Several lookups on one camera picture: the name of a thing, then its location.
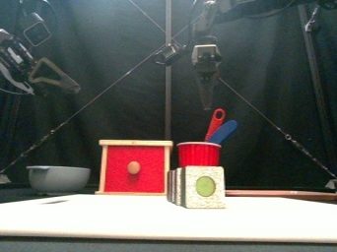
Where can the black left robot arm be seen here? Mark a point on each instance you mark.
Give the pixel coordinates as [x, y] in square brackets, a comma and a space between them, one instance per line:
[7, 16]

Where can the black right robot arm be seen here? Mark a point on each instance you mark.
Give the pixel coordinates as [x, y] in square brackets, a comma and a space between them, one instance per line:
[206, 19]

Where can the blue toy knife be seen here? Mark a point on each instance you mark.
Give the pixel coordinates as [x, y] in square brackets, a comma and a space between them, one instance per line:
[224, 131]

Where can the toy sushi piece green centre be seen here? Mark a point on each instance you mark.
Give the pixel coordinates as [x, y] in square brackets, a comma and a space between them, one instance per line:
[203, 187]

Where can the toy sushi middle piece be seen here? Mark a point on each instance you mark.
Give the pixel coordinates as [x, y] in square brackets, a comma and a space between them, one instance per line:
[179, 187]
[174, 186]

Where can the pink plastic plate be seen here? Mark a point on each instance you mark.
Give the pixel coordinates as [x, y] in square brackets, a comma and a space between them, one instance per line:
[285, 194]

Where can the white cutting board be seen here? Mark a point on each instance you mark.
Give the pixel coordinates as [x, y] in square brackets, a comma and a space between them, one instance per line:
[131, 220]

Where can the red plastic cup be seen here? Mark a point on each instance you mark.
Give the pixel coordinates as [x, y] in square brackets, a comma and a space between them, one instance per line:
[198, 154]

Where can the wooden box with red drawer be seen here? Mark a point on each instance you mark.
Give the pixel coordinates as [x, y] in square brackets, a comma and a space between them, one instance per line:
[135, 170]

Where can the grey-blue bowl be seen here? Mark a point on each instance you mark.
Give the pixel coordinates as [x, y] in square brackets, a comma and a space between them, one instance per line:
[56, 178]

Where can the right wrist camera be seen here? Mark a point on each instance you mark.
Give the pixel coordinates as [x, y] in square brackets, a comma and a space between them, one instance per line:
[169, 54]

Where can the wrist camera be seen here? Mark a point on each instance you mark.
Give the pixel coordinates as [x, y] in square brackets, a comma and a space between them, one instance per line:
[169, 54]
[38, 32]

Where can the vertical metal frame pole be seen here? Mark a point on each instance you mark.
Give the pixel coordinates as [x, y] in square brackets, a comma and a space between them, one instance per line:
[167, 98]

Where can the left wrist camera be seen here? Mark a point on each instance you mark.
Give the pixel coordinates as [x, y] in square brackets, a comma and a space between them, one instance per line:
[38, 32]

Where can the slanted metal frame pole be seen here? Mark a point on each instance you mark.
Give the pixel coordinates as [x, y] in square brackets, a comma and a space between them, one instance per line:
[316, 82]

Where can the white frame foot bracket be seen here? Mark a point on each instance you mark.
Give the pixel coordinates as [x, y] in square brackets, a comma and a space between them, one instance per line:
[332, 184]
[3, 179]

